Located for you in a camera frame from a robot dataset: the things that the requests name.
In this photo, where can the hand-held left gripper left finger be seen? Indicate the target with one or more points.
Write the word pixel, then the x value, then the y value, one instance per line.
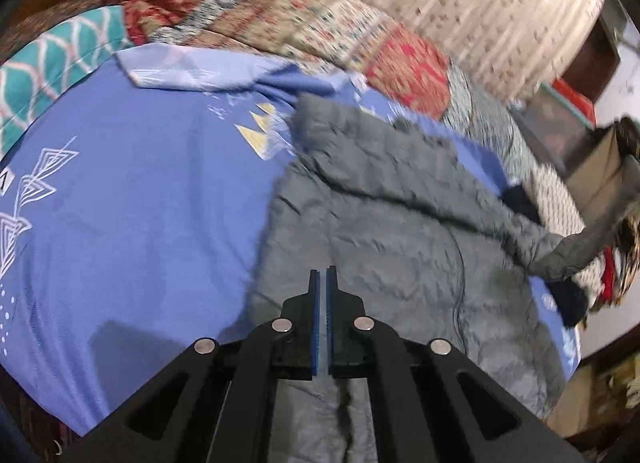
pixel 314 323

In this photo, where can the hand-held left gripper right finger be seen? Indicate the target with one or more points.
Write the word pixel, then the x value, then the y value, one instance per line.
pixel 330 323

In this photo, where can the grey quilted jacket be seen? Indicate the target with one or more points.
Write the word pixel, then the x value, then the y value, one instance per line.
pixel 400 233

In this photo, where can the blue patterned bed sheet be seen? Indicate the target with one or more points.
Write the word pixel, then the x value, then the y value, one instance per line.
pixel 150 183

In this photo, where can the dark navy cloth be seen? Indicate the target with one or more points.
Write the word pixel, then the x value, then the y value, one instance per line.
pixel 567 300

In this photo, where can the white dotted cloth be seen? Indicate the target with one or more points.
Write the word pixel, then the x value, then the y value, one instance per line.
pixel 565 213

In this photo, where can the red beige patterned quilt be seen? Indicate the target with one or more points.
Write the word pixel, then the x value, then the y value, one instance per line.
pixel 280 13

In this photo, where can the brown cardboard box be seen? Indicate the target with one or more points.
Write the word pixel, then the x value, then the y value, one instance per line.
pixel 605 168

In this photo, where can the dark wooden cabinet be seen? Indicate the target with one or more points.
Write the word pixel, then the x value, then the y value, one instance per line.
pixel 575 113

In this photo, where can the cream patterned curtain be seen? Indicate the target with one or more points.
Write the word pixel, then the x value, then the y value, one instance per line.
pixel 450 3

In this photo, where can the teal white patterned pillow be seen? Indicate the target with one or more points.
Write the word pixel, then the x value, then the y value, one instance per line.
pixel 45 68

